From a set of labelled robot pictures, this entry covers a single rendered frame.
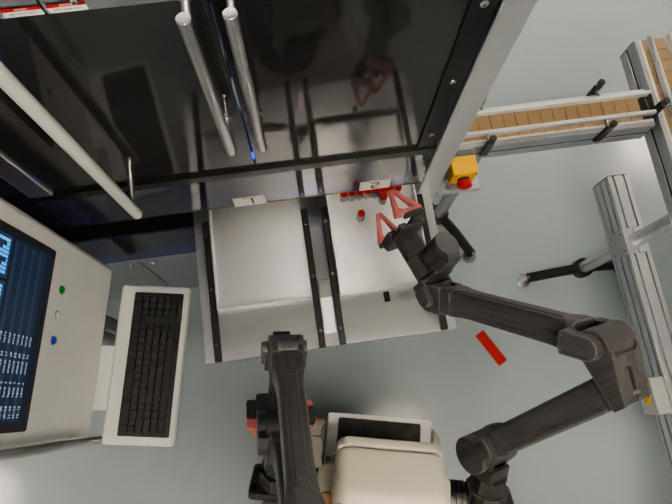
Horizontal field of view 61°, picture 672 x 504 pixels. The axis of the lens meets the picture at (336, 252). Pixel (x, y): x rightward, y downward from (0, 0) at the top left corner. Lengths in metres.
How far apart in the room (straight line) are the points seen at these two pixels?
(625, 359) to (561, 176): 1.96
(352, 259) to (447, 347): 1.00
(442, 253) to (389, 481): 0.45
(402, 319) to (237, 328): 0.46
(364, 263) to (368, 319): 0.16
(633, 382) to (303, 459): 0.52
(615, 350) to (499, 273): 1.69
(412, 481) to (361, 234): 0.78
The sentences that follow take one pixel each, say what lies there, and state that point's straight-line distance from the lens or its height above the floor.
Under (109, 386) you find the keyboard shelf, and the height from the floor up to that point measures 0.80.
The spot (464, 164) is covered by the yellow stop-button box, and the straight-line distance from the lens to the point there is 1.61.
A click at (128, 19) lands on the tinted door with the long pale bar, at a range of 0.92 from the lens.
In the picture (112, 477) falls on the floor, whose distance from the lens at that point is 2.62.
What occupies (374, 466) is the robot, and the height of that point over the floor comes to 1.35.
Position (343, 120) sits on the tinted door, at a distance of 1.22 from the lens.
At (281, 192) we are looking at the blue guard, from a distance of 1.51.
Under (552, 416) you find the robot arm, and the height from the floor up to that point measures 1.44.
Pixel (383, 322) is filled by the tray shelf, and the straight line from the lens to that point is 1.60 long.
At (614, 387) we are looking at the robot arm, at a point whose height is 1.58.
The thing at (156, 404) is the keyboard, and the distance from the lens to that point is 1.69.
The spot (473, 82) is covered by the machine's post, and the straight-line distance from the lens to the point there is 1.17.
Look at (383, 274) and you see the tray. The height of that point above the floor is 0.88.
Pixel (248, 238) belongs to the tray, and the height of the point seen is 0.88.
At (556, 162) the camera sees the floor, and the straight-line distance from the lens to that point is 2.91.
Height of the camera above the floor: 2.46
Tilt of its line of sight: 75 degrees down
